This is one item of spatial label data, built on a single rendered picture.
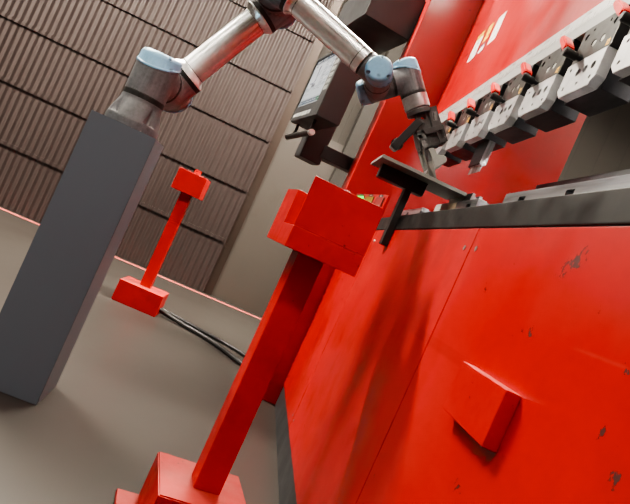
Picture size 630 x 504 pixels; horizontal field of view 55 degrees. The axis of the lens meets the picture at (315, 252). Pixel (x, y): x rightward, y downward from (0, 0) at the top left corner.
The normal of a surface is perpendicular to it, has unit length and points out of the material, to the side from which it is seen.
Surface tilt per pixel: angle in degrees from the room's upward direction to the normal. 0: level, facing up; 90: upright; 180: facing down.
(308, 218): 90
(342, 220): 90
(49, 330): 90
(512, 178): 90
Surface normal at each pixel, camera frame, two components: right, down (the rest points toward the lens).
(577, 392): -0.91, -0.41
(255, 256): 0.14, 0.06
